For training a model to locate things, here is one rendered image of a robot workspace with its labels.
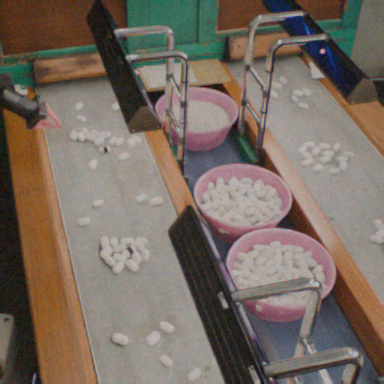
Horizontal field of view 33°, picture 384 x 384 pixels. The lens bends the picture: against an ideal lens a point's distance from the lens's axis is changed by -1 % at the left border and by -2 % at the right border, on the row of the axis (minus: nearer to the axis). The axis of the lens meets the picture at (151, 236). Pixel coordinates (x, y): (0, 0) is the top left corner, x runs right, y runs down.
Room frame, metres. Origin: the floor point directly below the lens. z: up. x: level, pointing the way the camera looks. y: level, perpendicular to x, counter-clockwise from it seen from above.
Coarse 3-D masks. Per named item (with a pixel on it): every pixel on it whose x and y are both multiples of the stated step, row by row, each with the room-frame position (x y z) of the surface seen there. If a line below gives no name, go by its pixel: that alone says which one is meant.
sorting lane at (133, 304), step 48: (48, 96) 1.94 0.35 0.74; (96, 96) 1.94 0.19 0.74; (48, 144) 1.66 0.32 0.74; (144, 144) 1.66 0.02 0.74; (96, 192) 1.43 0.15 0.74; (144, 192) 1.43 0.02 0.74; (96, 240) 1.23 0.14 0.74; (96, 288) 1.07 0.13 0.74; (144, 288) 1.07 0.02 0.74; (96, 336) 0.92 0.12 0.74; (144, 336) 0.92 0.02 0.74; (192, 336) 0.92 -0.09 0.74
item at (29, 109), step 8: (24, 96) 1.56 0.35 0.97; (40, 96) 1.62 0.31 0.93; (24, 104) 1.54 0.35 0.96; (32, 104) 1.56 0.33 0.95; (40, 104) 1.57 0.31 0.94; (16, 112) 1.53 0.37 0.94; (24, 112) 1.53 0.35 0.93; (32, 112) 1.54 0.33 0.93; (40, 112) 1.52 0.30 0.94; (32, 120) 1.52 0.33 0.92; (32, 128) 1.52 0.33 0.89
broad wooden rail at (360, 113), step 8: (304, 56) 2.18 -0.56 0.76; (320, 80) 2.04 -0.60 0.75; (328, 88) 1.98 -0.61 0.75; (336, 96) 1.92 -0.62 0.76; (344, 104) 1.86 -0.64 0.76; (360, 104) 1.86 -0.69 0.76; (368, 104) 1.86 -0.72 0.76; (376, 104) 1.86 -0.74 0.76; (352, 112) 1.81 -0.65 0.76; (360, 112) 1.81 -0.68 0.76; (368, 112) 1.81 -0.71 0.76; (376, 112) 1.81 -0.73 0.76; (360, 120) 1.76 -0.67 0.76; (368, 120) 1.76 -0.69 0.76; (376, 120) 1.76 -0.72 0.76; (360, 128) 1.74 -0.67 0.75; (368, 128) 1.71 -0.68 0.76; (376, 128) 1.72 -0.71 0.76; (368, 136) 1.69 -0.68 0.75; (376, 136) 1.67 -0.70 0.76; (376, 144) 1.64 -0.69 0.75
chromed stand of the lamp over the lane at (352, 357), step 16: (256, 288) 0.72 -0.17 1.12; (272, 288) 0.72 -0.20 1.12; (288, 288) 0.72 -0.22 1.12; (304, 288) 0.73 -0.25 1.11; (320, 288) 0.74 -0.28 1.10; (224, 304) 0.70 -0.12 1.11; (240, 304) 0.70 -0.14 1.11; (304, 320) 0.74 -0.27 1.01; (304, 336) 0.73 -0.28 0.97; (304, 352) 0.73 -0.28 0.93; (320, 352) 0.59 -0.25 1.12; (336, 352) 0.59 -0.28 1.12; (352, 352) 0.59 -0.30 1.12; (272, 368) 0.56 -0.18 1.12; (288, 368) 0.56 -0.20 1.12; (304, 368) 0.57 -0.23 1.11; (320, 368) 0.57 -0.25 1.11; (352, 368) 0.59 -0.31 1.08
